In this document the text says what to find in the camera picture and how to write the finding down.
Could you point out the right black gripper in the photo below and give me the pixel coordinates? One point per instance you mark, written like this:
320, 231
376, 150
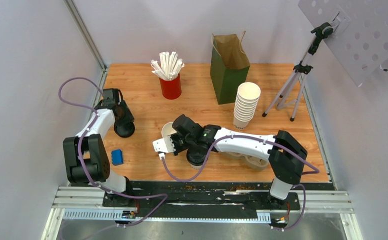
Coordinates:
177, 150

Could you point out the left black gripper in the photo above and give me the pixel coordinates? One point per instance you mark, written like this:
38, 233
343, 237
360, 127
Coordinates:
129, 116

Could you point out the black coffee lid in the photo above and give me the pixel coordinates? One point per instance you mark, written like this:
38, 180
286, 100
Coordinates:
196, 155

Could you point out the white paper cup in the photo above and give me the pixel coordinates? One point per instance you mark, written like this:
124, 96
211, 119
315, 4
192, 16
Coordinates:
196, 166

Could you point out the green paper bag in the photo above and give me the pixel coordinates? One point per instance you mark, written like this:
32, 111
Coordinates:
229, 66

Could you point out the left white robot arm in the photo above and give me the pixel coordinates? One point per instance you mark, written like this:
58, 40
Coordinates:
91, 140

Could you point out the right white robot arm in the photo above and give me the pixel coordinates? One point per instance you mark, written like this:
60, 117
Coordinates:
285, 155

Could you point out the stack of black lids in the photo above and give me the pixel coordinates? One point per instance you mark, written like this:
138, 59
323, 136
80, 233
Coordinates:
124, 130

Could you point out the blue toy brick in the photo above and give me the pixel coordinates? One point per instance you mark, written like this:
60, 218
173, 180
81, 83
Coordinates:
117, 157

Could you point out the red cup holder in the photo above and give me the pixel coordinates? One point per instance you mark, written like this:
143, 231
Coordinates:
171, 89

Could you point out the brown cardboard cup carrier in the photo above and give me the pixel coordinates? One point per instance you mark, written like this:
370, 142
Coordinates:
255, 163

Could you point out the white wrapped straws bundle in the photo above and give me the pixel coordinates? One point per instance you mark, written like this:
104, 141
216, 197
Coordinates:
168, 67

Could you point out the stack of white paper cups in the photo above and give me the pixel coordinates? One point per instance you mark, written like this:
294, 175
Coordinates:
248, 94

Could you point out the grey tripod stand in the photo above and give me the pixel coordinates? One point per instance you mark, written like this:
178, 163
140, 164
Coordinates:
299, 71

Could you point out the grey perforated panel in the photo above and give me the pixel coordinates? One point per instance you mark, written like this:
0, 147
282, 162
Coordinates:
360, 39

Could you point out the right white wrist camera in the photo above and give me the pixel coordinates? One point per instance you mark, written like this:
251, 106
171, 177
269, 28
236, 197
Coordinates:
163, 145

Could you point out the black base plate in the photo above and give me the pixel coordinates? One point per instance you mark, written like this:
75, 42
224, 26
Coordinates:
202, 200

